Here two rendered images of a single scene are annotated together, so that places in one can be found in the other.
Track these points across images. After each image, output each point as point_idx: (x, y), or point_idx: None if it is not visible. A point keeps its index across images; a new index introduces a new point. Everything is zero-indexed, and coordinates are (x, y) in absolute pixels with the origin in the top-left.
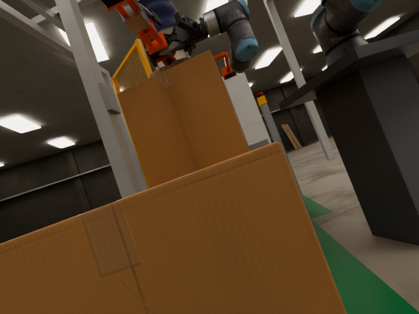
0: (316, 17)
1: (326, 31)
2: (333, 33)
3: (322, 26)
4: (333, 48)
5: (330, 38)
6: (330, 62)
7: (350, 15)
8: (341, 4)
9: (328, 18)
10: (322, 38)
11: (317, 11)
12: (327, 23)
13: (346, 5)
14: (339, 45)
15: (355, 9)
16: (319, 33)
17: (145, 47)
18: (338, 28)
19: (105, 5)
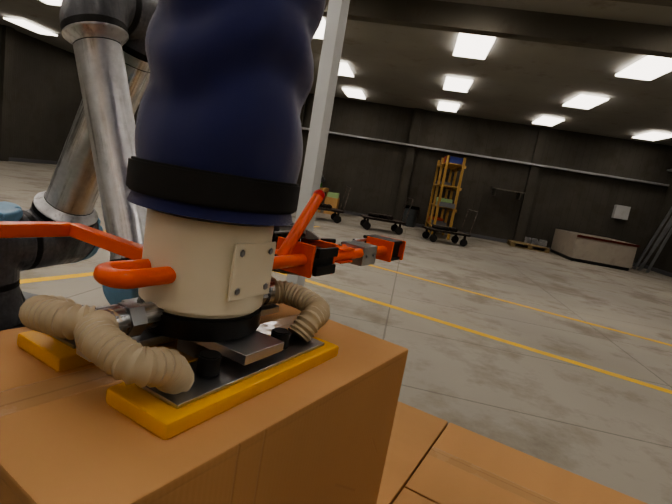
0: (17, 220)
1: (27, 256)
2: (28, 265)
3: (24, 244)
4: (15, 287)
5: (18, 267)
6: (9, 310)
7: (71, 260)
8: (83, 246)
9: (49, 244)
10: (9, 262)
11: (19, 212)
12: (41, 249)
13: (85, 251)
14: (19, 284)
15: (81, 259)
16: (10, 250)
17: (336, 256)
18: (43, 263)
19: (391, 257)
